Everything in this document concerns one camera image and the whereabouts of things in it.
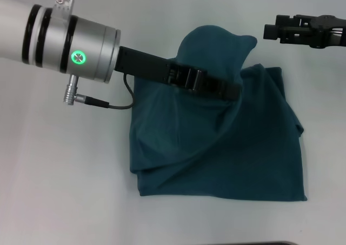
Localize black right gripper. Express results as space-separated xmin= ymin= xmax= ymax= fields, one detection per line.
xmin=263 ymin=13 xmax=346 ymax=50

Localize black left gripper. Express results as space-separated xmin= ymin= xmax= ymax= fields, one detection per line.
xmin=114 ymin=45 xmax=243 ymax=103

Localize teal T-shirt with FREE print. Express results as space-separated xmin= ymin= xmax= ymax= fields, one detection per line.
xmin=129 ymin=24 xmax=308 ymax=202

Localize dark device edge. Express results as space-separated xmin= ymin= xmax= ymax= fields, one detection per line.
xmin=244 ymin=241 xmax=300 ymax=245

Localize left arm cable with plugs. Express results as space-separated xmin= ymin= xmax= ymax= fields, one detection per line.
xmin=63 ymin=72 xmax=136 ymax=110

